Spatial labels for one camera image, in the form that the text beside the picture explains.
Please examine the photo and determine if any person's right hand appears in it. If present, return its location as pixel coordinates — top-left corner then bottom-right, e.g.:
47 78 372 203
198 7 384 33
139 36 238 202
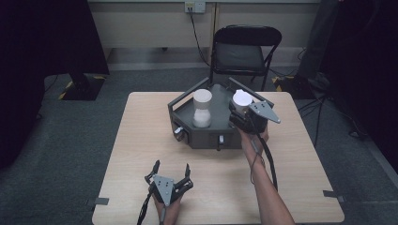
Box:
239 130 270 151

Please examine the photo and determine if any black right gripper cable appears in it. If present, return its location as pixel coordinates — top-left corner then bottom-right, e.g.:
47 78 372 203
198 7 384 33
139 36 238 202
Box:
255 132 280 192

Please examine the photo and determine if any black stand base yellow tape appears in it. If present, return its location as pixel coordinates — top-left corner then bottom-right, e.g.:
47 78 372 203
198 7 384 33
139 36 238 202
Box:
271 73 317 100
58 72 106 102

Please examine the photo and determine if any grey tape strip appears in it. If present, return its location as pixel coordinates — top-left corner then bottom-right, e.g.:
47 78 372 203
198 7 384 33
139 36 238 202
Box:
322 189 347 204
86 197 110 207

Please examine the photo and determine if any white wall socket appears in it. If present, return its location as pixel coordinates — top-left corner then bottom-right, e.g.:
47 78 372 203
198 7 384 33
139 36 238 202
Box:
184 0 207 14

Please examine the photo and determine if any dark drawer with white handle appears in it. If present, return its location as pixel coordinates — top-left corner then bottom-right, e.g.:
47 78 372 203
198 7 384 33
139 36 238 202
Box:
173 124 190 144
208 133 233 152

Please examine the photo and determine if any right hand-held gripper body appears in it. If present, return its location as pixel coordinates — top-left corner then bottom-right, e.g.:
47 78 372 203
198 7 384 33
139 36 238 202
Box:
230 100 282 135

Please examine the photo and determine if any grey hexagonal drawer rack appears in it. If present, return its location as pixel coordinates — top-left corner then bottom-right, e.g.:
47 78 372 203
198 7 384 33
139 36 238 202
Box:
167 76 276 151

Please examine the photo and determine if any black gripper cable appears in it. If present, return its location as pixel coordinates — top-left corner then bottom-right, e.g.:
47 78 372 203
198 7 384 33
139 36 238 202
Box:
255 132 280 192
136 190 155 225

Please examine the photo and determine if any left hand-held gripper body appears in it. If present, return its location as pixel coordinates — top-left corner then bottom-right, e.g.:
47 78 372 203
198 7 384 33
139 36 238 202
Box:
144 173 194 207

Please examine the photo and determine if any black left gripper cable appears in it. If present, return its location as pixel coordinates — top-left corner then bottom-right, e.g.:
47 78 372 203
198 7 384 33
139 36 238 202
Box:
136 190 155 225

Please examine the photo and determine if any black power cable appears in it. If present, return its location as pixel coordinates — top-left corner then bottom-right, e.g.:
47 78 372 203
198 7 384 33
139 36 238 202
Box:
188 11 211 68

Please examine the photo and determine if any black folding chair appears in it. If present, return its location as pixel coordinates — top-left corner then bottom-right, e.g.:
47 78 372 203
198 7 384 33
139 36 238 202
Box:
208 24 283 93

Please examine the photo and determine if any white lidded jar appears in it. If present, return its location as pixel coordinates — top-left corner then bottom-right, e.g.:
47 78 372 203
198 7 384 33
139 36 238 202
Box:
232 89 253 115
191 88 213 128

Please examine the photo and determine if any person's left hand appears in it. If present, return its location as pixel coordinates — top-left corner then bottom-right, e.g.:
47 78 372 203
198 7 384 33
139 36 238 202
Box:
155 196 183 218

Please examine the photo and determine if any black curtain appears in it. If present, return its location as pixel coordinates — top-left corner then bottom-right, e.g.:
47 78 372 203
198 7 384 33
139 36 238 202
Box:
0 0 111 170
318 0 398 174

